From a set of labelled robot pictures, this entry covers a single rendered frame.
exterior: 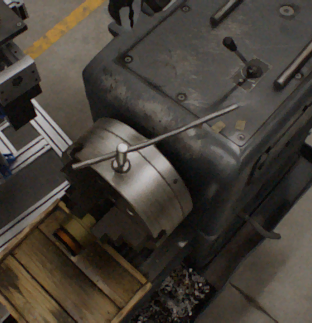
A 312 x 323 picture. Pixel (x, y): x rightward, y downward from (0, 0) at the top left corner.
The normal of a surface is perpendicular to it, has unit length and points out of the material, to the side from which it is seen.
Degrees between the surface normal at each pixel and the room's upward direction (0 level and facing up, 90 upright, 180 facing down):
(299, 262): 0
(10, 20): 0
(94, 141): 26
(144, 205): 42
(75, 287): 0
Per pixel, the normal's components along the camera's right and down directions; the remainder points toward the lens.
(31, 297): -0.08, -0.46
